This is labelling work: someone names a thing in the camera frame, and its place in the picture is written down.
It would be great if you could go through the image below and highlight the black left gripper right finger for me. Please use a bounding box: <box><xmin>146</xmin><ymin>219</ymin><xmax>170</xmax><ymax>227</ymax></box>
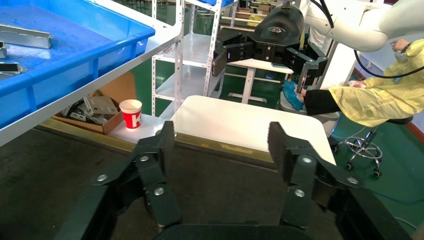
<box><xmin>267</xmin><ymin>121</ymin><xmax>362</xmax><ymax>229</ymax></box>

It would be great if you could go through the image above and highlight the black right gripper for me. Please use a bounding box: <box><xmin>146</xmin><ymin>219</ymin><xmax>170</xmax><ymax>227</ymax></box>
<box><xmin>211</xmin><ymin>3</ymin><xmax>329</xmax><ymax>95</ymax></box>

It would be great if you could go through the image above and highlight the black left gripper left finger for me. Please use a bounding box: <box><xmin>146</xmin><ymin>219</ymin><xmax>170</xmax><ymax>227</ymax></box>
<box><xmin>92</xmin><ymin>120</ymin><xmax>183</xmax><ymax>229</ymax></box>

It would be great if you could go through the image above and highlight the white desk with legs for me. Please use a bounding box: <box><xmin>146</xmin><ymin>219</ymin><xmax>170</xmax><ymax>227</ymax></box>
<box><xmin>227</xmin><ymin>58</ymin><xmax>294</xmax><ymax>104</ymax></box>

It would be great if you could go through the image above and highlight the white low board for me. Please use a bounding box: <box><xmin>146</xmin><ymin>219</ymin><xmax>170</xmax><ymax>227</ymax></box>
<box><xmin>108</xmin><ymin>114</ymin><xmax>167</xmax><ymax>144</ymax></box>

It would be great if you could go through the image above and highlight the red paper cup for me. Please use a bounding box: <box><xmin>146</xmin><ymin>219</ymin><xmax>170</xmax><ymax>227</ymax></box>
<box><xmin>119</xmin><ymin>99</ymin><xmax>143</xmax><ymax>130</ymax></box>

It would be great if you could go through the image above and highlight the black stool chrome base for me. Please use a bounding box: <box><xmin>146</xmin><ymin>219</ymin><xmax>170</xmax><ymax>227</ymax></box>
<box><xmin>336</xmin><ymin>115</ymin><xmax>415</xmax><ymax>178</ymax></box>

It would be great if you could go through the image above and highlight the white rounded table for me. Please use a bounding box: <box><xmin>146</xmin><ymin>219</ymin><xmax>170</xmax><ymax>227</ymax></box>
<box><xmin>158</xmin><ymin>95</ymin><xmax>337</xmax><ymax>166</ymax></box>

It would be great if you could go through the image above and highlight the white storage rack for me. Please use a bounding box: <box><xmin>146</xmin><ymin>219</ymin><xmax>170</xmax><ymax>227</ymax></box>
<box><xmin>150</xmin><ymin>0</ymin><xmax>239</xmax><ymax>118</ymax></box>

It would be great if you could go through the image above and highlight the small blue bin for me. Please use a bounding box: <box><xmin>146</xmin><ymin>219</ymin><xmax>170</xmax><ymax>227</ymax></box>
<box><xmin>198</xmin><ymin>0</ymin><xmax>234</xmax><ymax>8</ymax></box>

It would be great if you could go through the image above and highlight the brown cardboard box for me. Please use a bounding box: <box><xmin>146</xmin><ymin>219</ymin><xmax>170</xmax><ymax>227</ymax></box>
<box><xmin>52</xmin><ymin>71</ymin><xmax>137</xmax><ymax>136</ymax></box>

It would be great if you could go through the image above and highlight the person in yellow coat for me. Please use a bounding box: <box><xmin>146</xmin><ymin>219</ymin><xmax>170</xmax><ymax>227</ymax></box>
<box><xmin>283</xmin><ymin>38</ymin><xmax>424</xmax><ymax>128</ymax></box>

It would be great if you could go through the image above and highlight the blue plastic tray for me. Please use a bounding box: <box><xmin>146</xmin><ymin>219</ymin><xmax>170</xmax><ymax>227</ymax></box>
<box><xmin>0</xmin><ymin>0</ymin><xmax>157</xmax><ymax>130</ymax></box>

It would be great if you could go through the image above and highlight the grey metal bracket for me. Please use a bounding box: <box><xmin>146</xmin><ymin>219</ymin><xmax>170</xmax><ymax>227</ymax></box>
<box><xmin>82</xmin><ymin>95</ymin><xmax>119</xmax><ymax>117</ymax></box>

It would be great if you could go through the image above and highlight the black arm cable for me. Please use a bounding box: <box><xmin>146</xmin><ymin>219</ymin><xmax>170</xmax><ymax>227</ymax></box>
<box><xmin>309</xmin><ymin>0</ymin><xmax>424</xmax><ymax>80</ymax></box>

